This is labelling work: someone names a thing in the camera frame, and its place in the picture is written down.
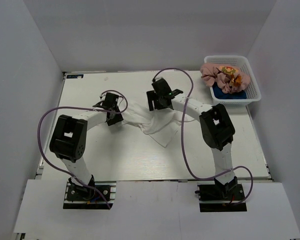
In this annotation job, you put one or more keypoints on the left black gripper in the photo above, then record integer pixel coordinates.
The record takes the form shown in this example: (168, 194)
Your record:
(118, 118)

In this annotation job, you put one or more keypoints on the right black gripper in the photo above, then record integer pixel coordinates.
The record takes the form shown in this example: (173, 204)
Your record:
(152, 96)

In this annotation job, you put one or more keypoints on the white t shirt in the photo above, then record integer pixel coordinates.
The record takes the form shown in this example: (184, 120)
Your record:
(161, 125)

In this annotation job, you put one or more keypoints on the pink printed t shirt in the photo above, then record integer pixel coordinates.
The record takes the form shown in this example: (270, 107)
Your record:
(228, 78)

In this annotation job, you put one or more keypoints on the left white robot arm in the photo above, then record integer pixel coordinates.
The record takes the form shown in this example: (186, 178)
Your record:
(68, 141)

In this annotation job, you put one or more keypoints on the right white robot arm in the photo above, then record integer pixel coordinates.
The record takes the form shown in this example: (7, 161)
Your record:
(216, 127)

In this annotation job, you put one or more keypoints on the blue label sticker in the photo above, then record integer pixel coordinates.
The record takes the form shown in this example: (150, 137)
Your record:
(74, 76)

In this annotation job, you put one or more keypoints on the blue t shirt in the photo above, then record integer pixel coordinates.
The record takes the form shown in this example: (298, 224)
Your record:
(218, 93)

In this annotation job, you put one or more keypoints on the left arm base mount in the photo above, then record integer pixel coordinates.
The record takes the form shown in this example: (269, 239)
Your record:
(78, 197)

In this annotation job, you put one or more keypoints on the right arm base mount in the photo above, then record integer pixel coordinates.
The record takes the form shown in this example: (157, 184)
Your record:
(213, 200)

